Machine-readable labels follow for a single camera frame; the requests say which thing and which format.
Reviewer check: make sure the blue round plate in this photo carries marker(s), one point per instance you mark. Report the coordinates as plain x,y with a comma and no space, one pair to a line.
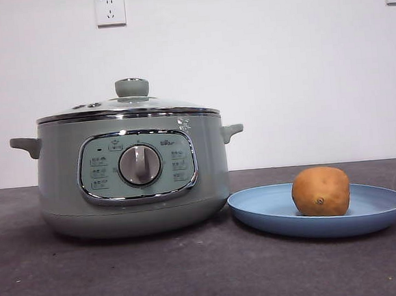
264,208

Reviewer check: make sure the glass lid with green knob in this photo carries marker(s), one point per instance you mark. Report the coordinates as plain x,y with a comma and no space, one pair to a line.
131,88

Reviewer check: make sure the pale green electric steamer pot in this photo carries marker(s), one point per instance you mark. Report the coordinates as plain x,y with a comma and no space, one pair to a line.
60,186

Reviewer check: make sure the brown potato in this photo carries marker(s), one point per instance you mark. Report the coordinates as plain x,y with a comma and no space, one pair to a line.
319,190

